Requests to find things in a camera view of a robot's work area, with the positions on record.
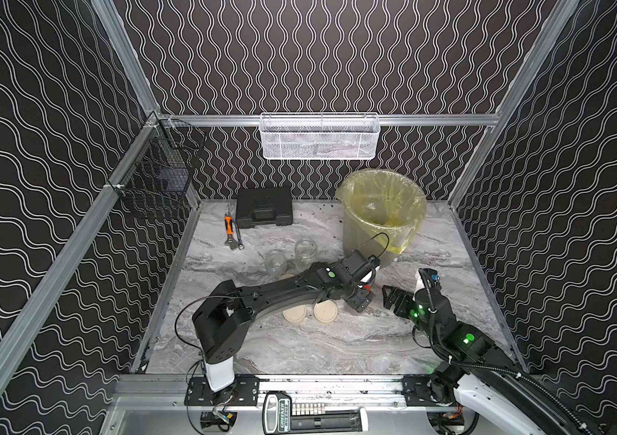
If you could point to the trash bin with yellow bag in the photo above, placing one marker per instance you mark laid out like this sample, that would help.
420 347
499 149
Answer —
383 211

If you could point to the glass jar with tea leaves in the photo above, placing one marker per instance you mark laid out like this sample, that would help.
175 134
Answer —
275 263

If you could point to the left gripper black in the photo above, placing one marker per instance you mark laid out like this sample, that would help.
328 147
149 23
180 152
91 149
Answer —
356 294

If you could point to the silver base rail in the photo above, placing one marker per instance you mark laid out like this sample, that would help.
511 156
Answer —
180 392

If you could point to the cream lid of back jar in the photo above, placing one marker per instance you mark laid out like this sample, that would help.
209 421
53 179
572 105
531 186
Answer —
295 315

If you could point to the white wire mesh basket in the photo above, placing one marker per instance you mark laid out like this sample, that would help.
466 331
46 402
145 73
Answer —
323 136

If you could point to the black plastic tool case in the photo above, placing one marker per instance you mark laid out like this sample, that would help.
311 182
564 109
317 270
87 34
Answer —
264 206

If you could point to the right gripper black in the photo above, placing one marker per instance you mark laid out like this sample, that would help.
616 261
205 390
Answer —
401 303

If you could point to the jar with cream lid front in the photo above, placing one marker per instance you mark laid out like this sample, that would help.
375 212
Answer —
306 252

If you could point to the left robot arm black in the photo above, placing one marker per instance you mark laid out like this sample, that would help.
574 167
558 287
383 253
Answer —
223 320

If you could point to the orange handled wrench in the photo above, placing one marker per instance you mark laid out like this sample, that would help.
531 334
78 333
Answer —
233 235

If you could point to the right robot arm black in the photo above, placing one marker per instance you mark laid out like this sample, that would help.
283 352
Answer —
475 371

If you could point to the black wire basket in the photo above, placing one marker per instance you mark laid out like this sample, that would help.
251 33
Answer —
158 179

